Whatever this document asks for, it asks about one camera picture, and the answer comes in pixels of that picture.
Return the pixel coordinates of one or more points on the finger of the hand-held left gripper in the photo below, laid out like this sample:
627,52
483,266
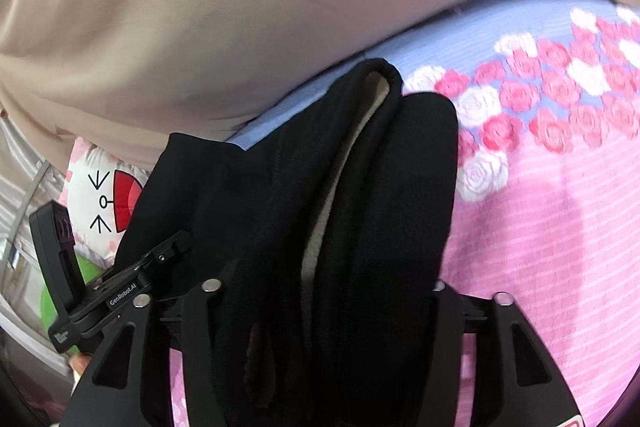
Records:
160,254

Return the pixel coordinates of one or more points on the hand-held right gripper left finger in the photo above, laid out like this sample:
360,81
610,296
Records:
200,327

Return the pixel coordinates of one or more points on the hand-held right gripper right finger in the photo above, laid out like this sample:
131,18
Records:
447,332

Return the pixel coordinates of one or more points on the black pants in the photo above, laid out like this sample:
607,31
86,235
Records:
390,207

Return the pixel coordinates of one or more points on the person's left hand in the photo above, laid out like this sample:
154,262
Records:
80,364

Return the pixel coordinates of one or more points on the cartoon printed pillow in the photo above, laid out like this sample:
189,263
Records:
90,187

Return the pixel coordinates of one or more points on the pink floral bed sheet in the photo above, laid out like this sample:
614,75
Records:
550,232

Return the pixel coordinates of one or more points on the beige quilt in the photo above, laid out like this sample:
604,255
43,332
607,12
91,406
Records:
200,32

